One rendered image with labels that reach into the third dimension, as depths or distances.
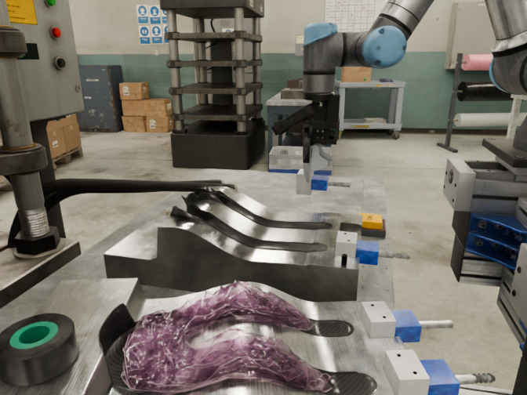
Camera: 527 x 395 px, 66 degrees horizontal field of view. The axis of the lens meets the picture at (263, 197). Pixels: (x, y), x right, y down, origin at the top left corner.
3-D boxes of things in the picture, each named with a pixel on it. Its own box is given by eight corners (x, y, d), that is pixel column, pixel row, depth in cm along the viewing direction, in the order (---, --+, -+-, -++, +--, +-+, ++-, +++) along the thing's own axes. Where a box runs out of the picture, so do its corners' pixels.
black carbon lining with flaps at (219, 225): (332, 230, 90) (335, 190, 86) (325, 265, 75) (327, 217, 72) (187, 217, 98) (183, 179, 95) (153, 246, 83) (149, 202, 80)
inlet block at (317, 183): (350, 192, 105) (351, 172, 103) (348, 198, 100) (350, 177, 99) (299, 188, 108) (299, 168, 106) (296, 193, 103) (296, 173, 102)
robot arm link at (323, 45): (344, 21, 88) (305, 22, 88) (342, 74, 92) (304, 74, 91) (337, 24, 95) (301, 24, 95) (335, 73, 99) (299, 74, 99)
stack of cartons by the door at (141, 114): (176, 129, 734) (172, 81, 707) (169, 132, 704) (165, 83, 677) (131, 128, 747) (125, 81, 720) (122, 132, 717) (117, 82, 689)
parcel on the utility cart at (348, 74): (365, 85, 646) (367, 66, 637) (370, 86, 616) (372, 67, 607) (339, 85, 647) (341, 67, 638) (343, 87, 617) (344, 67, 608)
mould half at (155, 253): (359, 250, 96) (364, 196, 91) (355, 314, 72) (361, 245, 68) (165, 230, 108) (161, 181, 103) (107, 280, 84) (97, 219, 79)
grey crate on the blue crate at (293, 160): (332, 161, 421) (332, 146, 416) (332, 172, 382) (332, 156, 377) (273, 159, 430) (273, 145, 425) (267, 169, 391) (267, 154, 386)
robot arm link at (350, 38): (396, 67, 88) (346, 68, 88) (380, 67, 99) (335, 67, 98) (400, 28, 86) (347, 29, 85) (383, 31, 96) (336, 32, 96)
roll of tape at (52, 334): (90, 337, 50) (86, 313, 48) (56, 388, 42) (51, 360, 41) (26, 336, 50) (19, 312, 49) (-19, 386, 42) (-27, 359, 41)
